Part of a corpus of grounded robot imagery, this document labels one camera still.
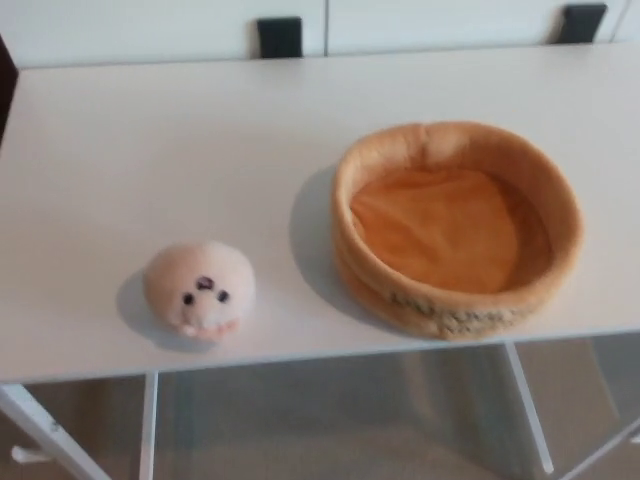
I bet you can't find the cream plush dumpling toy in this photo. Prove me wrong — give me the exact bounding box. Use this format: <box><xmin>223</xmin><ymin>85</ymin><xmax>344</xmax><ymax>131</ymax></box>
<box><xmin>142</xmin><ymin>238</ymin><xmax>257</xmax><ymax>342</ymax></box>

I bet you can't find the orange plush round plate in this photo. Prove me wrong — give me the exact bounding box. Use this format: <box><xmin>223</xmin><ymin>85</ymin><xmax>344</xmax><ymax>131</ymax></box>
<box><xmin>332</xmin><ymin>122</ymin><xmax>586</xmax><ymax>342</ymax></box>

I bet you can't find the white table leg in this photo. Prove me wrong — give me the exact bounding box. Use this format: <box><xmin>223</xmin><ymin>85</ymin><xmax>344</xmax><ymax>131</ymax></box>
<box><xmin>138</xmin><ymin>372</ymin><xmax>160</xmax><ymax>480</ymax></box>
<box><xmin>501</xmin><ymin>342</ymin><xmax>556</xmax><ymax>475</ymax></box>

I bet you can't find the dark brown furniture panel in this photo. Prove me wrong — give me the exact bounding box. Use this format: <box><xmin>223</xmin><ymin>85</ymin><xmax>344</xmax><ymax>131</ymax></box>
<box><xmin>0</xmin><ymin>32</ymin><xmax>20</xmax><ymax>144</ymax></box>

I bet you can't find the black cabinet handle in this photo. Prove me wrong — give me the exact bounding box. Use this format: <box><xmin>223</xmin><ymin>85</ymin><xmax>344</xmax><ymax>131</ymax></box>
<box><xmin>560</xmin><ymin>3</ymin><xmax>609</xmax><ymax>45</ymax></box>
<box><xmin>257</xmin><ymin>17</ymin><xmax>305</xmax><ymax>59</ymax></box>

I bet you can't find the white slanted frame bar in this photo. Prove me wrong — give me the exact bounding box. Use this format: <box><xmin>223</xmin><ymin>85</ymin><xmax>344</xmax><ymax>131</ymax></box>
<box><xmin>0</xmin><ymin>383</ymin><xmax>112</xmax><ymax>480</ymax></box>

